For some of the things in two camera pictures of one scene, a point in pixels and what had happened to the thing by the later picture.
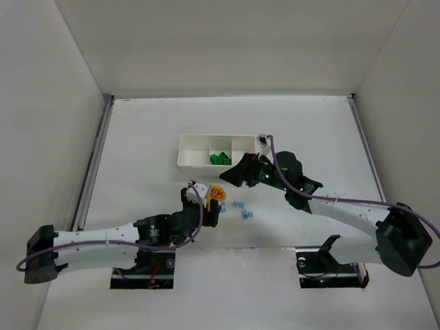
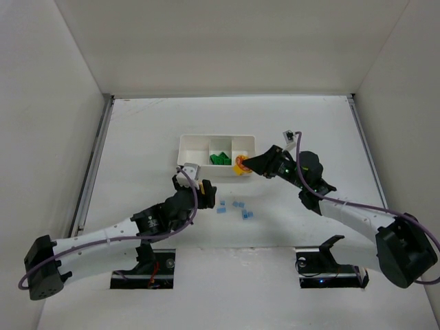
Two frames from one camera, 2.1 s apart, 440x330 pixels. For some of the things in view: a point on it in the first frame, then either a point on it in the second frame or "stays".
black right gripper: (249, 170) to (273, 161)
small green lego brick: (221, 159) stays
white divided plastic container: (212, 155) stays
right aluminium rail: (361, 128) stays
